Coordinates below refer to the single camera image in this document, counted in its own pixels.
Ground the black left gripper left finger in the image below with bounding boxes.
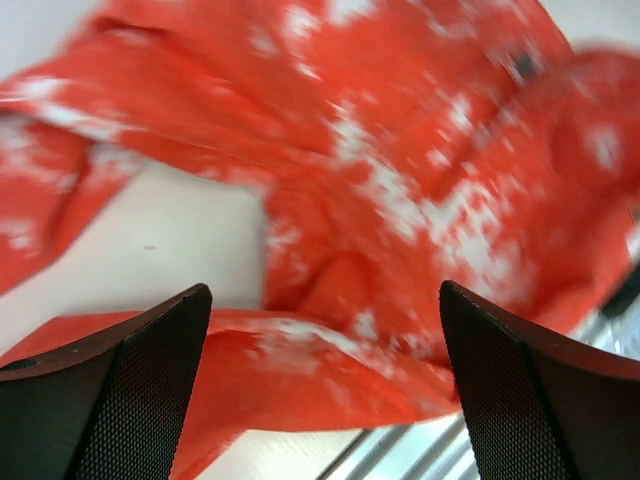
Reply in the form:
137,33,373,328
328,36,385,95
1,284,212,479

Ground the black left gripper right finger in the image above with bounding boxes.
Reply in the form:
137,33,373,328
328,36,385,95
439,281,639,479

